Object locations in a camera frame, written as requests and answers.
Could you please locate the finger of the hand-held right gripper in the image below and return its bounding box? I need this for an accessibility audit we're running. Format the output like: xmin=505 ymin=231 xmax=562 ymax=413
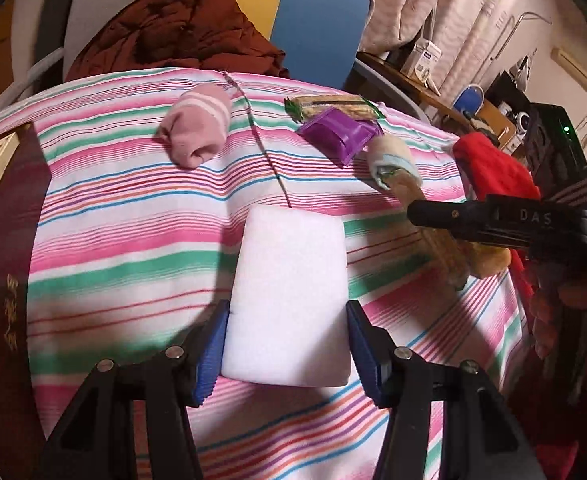
xmin=406 ymin=199 xmax=491 ymax=243

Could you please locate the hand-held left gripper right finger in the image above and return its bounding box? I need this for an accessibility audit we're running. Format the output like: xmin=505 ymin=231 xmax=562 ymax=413
xmin=346 ymin=301 xmax=547 ymax=480

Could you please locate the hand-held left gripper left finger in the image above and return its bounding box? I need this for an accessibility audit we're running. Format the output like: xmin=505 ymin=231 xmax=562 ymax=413
xmin=36 ymin=301 xmax=229 ymax=480

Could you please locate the white sponge block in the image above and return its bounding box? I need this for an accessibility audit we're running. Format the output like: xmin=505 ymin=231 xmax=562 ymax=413
xmin=220 ymin=204 xmax=353 ymax=388

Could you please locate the purple snack packet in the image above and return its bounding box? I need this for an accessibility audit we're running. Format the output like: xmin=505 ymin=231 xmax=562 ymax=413
xmin=296 ymin=107 xmax=384 ymax=170

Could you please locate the green cracker packet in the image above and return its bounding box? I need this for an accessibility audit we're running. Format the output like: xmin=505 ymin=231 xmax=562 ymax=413
xmin=284 ymin=94 xmax=385 ymax=123

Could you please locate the maroon tin container gold inside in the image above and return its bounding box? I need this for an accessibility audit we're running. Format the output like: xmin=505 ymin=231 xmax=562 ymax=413
xmin=0 ymin=122 xmax=51 ymax=466

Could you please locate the person's right hand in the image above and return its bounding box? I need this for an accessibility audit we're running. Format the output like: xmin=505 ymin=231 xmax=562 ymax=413
xmin=531 ymin=260 xmax=587 ymax=361

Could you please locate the red cloth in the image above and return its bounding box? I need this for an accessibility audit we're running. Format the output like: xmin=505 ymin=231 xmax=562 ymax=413
xmin=452 ymin=132 xmax=581 ymax=480

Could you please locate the cream rolled sock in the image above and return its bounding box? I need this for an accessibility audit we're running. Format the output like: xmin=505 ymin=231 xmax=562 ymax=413
xmin=366 ymin=135 xmax=421 ymax=192

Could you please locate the blue round plastic object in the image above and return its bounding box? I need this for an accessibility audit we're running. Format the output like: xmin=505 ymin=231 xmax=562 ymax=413
xmin=452 ymin=85 xmax=485 ymax=113

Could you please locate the black appliance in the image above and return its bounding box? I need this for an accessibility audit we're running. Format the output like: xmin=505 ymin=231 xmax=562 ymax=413
xmin=488 ymin=72 xmax=531 ymax=111

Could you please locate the pink green striped tablecloth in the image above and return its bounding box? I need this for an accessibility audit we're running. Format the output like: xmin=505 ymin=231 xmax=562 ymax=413
xmin=0 ymin=66 xmax=529 ymax=480

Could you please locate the white carton box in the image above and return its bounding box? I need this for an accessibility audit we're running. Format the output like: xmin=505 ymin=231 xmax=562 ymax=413
xmin=401 ymin=39 xmax=444 ymax=81

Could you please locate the patterned cream curtain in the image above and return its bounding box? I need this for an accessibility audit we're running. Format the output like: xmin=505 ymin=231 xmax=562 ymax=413
xmin=358 ymin=0 xmax=531 ymax=91

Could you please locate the pink striped sock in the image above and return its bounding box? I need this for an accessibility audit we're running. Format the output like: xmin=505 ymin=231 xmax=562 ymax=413
xmin=154 ymin=85 xmax=234 ymax=170

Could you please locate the grey yellow blue chair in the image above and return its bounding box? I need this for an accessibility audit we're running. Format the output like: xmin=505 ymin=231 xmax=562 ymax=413
xmin=0 ymin=0 xmax=424 ymax=121

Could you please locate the maroon puffer jacket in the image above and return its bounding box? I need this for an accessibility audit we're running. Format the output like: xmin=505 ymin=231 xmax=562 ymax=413
xmin=66 ymin=0 xmax=291 ymax=81

